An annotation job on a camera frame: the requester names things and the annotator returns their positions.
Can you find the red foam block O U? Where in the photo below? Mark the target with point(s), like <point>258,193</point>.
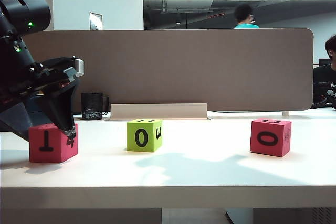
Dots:
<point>267,138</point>

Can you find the brown desk divider panel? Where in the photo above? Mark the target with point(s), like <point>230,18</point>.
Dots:
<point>183,69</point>

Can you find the grey perforated cabinet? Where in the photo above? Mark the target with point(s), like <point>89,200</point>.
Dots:
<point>294,216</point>

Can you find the green foam block 0 3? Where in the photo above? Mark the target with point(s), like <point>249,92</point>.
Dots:
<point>141,136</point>

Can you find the white divider foot bracket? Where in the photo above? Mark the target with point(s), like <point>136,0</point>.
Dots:
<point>285,114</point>

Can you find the silver wall plate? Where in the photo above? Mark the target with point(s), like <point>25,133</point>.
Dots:
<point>95,21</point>

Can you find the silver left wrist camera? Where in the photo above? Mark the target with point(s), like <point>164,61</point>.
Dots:
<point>78,67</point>

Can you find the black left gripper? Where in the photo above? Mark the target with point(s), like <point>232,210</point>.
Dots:
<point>39,79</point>

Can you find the person in dark clothing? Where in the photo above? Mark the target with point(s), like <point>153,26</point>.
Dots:
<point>325,82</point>

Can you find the person in teal shirt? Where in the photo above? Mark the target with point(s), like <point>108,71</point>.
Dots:
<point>245,22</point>

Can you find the black glass mug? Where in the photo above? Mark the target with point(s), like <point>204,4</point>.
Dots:
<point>91,106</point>

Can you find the red foam block T 4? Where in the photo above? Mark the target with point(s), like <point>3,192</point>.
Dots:
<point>50,142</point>

